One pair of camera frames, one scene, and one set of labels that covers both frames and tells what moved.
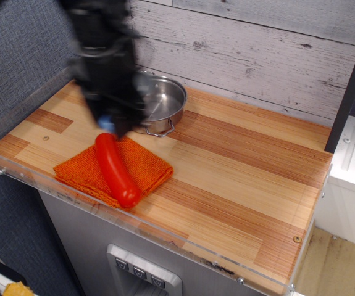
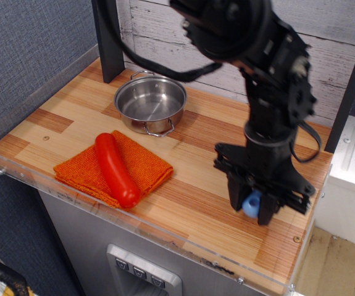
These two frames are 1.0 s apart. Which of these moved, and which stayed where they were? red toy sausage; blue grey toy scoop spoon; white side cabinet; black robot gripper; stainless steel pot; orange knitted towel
Moved: black robot gripper; blue grey toy scoop spoon
Stayed: red toy sausage; stainless steel pot; orange knitted towel; white side cabinet
